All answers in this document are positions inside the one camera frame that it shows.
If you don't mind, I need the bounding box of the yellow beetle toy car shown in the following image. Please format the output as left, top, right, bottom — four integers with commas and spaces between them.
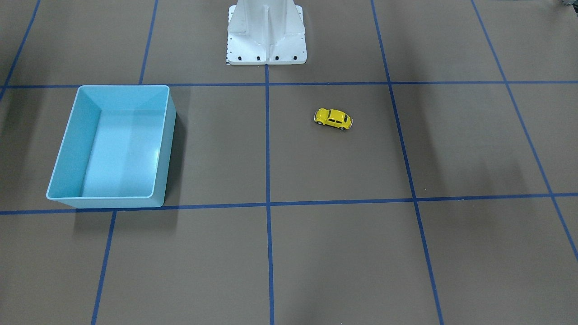
313, 107, 353, 131

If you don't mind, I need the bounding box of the light blue plastic bin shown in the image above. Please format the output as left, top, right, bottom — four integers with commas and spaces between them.
46, 85, 176, 209

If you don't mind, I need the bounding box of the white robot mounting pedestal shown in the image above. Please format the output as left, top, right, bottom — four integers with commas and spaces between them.
226, 0, 308, 65

